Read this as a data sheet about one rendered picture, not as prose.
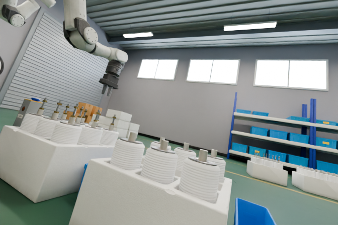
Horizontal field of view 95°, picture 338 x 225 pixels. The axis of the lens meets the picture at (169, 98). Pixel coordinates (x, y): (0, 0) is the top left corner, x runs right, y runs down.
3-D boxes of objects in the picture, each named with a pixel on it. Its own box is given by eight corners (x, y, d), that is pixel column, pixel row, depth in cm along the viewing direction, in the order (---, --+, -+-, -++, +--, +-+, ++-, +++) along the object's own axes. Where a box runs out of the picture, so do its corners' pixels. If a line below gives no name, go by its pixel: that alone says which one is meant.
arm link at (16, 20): (2, 24, 88) (11, -16, 82) (-18, 12, 87) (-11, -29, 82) (23, 28, 99) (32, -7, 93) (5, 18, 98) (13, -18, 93)
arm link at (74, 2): (77, 39, 67) (74, -15, 66) (58, 42, 72) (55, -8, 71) (98, 45, 78) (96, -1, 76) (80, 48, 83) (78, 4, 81)
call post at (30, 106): (4, 161, 75) (30, 100, 82) (-3, 157, 78) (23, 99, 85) (21, 160, 81) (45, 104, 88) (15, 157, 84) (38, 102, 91)
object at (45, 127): (37, 166, 60) (55, 120, 64) (15, 160, 61) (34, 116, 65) (56, 162, 70) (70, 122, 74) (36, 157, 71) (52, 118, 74)
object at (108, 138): (87, 161, 81) (98, 127, 85) (104, 162, 88) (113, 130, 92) (94, 167, 75) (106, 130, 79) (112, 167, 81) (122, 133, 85)
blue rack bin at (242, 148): (231, 149, 474) (232, 142, 479) (245, 152, 459) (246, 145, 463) (231, 149, 430) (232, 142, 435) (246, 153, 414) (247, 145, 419)
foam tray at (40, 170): (34, 204, 49) (56, 145, 53) (-16, 167, 65) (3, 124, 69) (117, 181, 83) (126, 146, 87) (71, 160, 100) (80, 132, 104)
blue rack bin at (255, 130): (249, 135, 468) (249, 128, 473) (263, 137, 453) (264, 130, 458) (251, 133, 424) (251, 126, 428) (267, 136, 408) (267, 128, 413)
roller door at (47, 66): (-7, 106, 394) (41, 6, 462) (-9, 105, 400) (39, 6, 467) (94, 124, 676) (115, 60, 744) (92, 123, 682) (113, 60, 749)
